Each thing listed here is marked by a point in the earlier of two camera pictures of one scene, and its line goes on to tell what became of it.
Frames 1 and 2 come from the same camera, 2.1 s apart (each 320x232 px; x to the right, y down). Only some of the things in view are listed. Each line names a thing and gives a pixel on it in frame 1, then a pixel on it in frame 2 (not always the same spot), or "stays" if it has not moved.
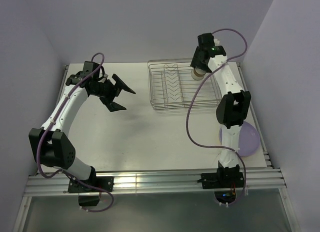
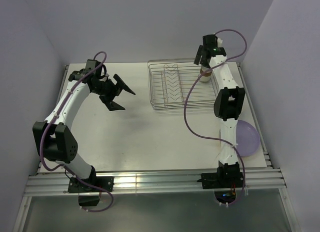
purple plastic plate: (248, 140) stays
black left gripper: (118, 87) stays
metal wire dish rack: (172, 87) stays
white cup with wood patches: (197, 73) → (206, 77)
